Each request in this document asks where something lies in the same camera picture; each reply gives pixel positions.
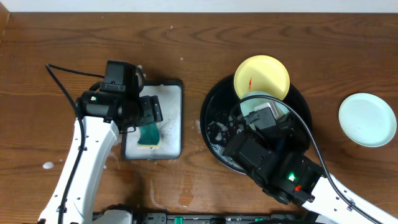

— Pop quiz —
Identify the green yellow sponge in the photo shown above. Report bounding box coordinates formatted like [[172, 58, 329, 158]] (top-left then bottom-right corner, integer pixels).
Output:
[[137, 123, 161, 149]]

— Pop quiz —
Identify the light blue plate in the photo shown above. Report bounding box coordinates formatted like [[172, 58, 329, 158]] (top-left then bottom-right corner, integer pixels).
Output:
[[239, 91, 290, 130]]

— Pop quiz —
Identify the yellow plate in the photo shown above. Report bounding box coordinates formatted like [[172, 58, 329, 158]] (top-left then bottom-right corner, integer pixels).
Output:
[[233, 55, 290, 100]]

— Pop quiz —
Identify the white plate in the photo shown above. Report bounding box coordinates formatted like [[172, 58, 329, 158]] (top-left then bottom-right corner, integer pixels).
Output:
[[338, 93, 397, 147]]

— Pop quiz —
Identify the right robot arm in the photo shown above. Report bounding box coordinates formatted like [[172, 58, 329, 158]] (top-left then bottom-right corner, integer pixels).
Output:
[[223, 132, 397, 223]]

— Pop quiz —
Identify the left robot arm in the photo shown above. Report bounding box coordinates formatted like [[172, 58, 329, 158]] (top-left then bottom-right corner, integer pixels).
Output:
[[38, 90, 162, 224]]

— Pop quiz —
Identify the rectangular black soap tray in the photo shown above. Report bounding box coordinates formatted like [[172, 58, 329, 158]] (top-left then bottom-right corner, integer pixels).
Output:
[[121, 80, 183, 160]]

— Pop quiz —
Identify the round black tray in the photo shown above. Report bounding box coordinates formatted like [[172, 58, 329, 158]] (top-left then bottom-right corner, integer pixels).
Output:
[[200, 75, 312, 174]]

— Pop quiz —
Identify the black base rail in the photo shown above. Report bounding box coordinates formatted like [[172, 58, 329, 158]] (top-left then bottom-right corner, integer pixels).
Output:
[[93, 211, 312, 224]]

